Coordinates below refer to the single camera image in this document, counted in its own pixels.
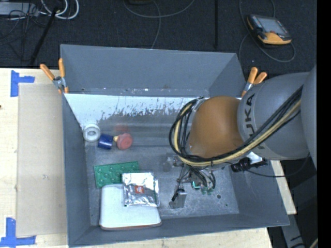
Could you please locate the silver foil packet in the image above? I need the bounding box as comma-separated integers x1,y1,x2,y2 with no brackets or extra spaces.
121,172,160,208

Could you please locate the brown cardboard board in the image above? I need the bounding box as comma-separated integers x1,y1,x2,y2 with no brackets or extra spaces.
15,82,68,239

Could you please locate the dark green flat block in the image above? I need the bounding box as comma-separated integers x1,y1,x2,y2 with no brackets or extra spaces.
93,161,141,189

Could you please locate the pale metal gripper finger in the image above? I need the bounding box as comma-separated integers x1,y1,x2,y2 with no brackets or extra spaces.
162,154,182,173
169,185,188,209

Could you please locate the grey metal bin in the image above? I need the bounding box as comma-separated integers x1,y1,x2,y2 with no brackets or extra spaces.
59,44,291,247

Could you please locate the blue cylinder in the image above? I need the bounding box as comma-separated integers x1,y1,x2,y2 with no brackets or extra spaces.
97,133,114,151

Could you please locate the red round toy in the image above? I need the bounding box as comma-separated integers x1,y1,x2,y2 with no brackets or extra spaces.
113,132,134,150

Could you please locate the white ring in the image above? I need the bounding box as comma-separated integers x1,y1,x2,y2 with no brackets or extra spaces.
82,122,102,143

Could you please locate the black cylinder on white bracket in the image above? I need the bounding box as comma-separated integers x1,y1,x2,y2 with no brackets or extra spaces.
230,151,268,173

